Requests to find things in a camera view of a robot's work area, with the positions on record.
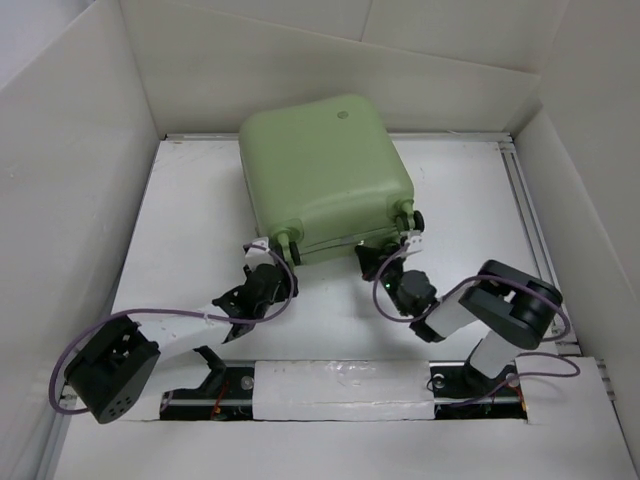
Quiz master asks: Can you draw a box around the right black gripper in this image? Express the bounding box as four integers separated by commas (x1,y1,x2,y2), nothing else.
354,245,410,318

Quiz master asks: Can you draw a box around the light green suitcase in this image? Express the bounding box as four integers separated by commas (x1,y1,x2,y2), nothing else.
238,94,424,266

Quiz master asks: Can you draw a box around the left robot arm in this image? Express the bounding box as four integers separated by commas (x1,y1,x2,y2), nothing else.
64,263,298,424

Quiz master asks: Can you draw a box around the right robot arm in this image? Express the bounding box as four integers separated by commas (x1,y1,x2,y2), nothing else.
355,244,570,396

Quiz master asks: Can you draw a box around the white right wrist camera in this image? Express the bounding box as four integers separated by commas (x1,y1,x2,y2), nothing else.
399,231,424,258

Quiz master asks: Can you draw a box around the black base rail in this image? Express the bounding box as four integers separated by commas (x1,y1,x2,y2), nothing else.
159,361,527,422

